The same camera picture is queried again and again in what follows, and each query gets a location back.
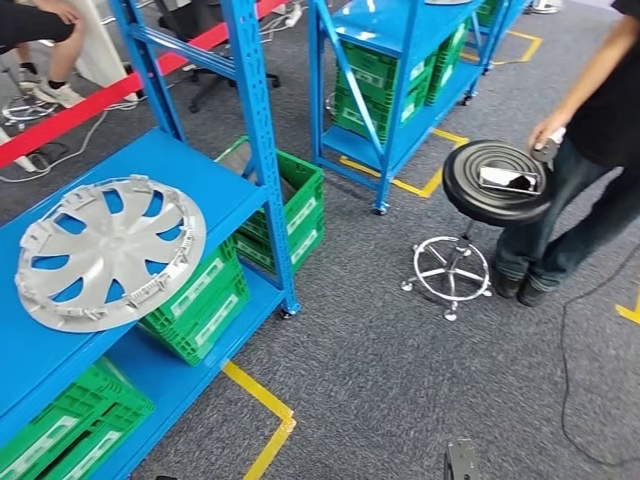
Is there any person's hand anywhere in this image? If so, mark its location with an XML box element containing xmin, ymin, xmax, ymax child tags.
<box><xmin>528</xmin><ymin>107</ymin><xmax>572</xmax><ymax>152</ymax></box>

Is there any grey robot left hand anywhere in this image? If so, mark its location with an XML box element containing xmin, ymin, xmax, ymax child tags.
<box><xmin>443</xmin><ymin>438</ymin><xmax>482</xmax><ymax>480</ymax></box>

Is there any blue metal shelf rack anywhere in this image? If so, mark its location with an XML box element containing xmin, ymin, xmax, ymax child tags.
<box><xmin>306</xmin><ymin>0</ymin><xmax>528</xmax><ymax>215</ymax></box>
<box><xmin>0</xmin><ymin>0</ymin><xmax>302</xmax><ymax>480</ymax></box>

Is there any person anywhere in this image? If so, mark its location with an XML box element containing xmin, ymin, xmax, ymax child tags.
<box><xmin>0</xmin><ymin>0</ymin><xmax>87</xmax><ymax>109</ymax></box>
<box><xmin>491</xmin><ymin>0</ymin><xmax>640</xmax><ymax>308</ymax></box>

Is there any black seat chrome stool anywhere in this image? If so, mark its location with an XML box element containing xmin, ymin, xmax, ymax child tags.
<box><xmin>1</xmin><ymin>62</ymin><xmax>60</xmax><ymax>130</ymax></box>
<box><xmin>401</xmin><ymin>139</ymin><xmax>555</xmax><ymax>324</ymax></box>

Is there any green plastic crate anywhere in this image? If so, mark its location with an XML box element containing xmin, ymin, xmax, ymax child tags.
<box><xmin>214</xmin><ymin>135</ymin><xmax>325</xmax><ymax>246</ymax></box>
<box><xmin>473</xmin><ymin>0</ymin><xmax>502</xmax><ymax>29</ymax></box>
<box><xmin>140</xmin><ymin>237</ymin><xmax>241</xmax><ymax>333</ymax></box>
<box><xmin>337</xmin><ymin>39</ymin><xmax>437</xmax><ymax>104</ymax></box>
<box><xmin>142</xmin><ymin>274</ymin><xmax>251</xmax><ymax>368</ymax></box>
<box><xmin>42</xmin><ymin>397</ymin><xmax>157</xmax><ymax>480</ymax></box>
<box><xmin>331</xmin><ymin>79</ymin><xmax>432</xmax><ymax>146</ymax></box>
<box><xmin>423</xmin><ymin>18</ymin><xmax>472</xmax><ymax>107</ymax></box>
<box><xmin>233</xmin><ymin>215</ymin><xmax>326</xmax><ymax>275</ymax></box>
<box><xmin>0</xmin><ymin>359</ymin><xmax>151</xmax><ymax>480</ymax></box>

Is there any yellow floor tape square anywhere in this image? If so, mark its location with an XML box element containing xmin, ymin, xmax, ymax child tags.
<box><xmin>221</xmin><ymin>360</ymin><xmax>297</xmax><ymax>480</ymax></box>

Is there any black office chair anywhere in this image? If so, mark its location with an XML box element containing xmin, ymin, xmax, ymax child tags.
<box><xmin>153</xmin><ymin>0</ymin><xmax>282</xmax><ymax>115</ymax></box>

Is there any grey plastic wheel cover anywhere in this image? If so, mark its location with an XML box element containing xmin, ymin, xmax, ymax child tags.
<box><xmin>14</xmin><ymin>174</ymin><xmax>208</xmax><ymax>334</ymax></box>

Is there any red barrier belt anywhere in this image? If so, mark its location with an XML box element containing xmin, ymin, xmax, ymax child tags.
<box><xmin>0</xmin><ymin>0</ymin><xmax>288</xmax><ymax>170</ymax></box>

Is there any white desk side panel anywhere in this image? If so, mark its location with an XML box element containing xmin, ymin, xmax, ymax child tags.
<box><xmin>73</xmin><ymin>0</ymin><xmax>140</xmax><ymax>102</ymax></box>

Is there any black cable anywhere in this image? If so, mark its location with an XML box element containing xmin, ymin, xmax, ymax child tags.
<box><xmin>558</xmin><ymin>243</ymin><xmax>640</xmax><ymax>469</ymax></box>

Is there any white floor cable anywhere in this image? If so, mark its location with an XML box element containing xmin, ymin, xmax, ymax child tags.
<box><xmin>0</xmin><ymin>79</ymin><xmax>181</xmax><ymax>185</ymax></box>

